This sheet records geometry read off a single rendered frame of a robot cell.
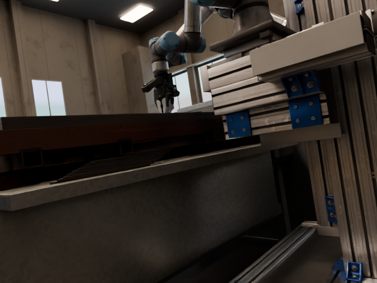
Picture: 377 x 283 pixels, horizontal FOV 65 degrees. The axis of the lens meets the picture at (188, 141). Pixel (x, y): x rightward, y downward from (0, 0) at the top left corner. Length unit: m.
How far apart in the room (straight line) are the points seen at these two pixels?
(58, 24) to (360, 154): 11.70
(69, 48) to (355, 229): 11.54
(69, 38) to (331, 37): 11.70
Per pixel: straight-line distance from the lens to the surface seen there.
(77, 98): 11.56
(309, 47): 0.78
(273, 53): 0.81
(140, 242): 0.99
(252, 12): 1.02
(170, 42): 1.29
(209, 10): 1.60
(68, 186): 0.68
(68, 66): 11.77
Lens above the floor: 0.72
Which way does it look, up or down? 1 degrees up
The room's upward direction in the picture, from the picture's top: 8 degrees counter-clockwise
